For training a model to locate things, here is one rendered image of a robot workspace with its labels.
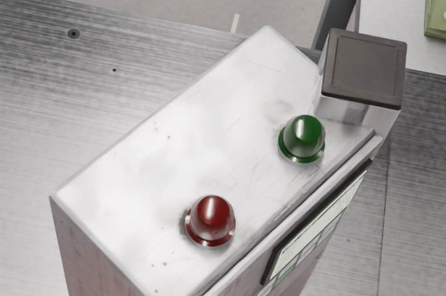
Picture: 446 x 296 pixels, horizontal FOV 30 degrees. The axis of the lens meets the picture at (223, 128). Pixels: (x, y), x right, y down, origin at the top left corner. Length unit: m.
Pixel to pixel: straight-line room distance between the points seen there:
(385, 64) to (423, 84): 0.85
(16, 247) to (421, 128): 0.60
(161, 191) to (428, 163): 0.84
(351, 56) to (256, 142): 0.07
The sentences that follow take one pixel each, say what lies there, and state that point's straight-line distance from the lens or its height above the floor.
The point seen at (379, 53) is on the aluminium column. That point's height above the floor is 1.50.
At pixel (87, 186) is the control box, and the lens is 0.44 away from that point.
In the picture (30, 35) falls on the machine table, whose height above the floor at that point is 0.83.
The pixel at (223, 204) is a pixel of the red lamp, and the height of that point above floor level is 1.50.
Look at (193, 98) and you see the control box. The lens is 0.47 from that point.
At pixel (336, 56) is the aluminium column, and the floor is 1.50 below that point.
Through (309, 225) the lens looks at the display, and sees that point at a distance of 0.47.
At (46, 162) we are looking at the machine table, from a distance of 1.18.
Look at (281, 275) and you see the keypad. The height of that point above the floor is 1.37.
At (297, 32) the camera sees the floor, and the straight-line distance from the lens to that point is 2.37.
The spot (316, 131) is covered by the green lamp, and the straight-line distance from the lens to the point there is 0.44.
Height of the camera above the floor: 1.87
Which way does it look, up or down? 60 degrees down
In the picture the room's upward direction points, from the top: 11 degrees clockwise
